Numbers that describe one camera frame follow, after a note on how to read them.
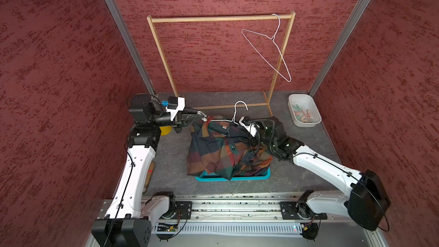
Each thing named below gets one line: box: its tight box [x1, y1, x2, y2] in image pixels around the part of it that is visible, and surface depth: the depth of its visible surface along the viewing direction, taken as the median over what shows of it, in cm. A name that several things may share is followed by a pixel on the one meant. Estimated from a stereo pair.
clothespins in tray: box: [291, 104, 313, 123], surface depth 112 cm
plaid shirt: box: [186, 115, 273, 181], surface depth 76 cm
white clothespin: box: [197, 110, 208, 122], surface depth 60 cm
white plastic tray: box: [287, 93, 322, 128], surface depth 112 cm
